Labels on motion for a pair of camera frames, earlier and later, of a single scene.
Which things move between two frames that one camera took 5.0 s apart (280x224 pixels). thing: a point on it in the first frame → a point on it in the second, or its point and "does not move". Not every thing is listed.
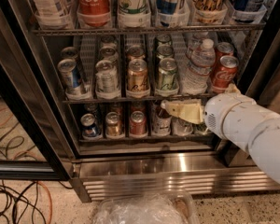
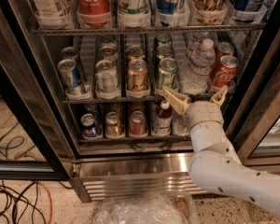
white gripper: (220, 112) → (204, 113)
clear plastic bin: (169, 207) does not move
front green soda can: (168, 77) does not move
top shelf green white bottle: (133, 2) does not move
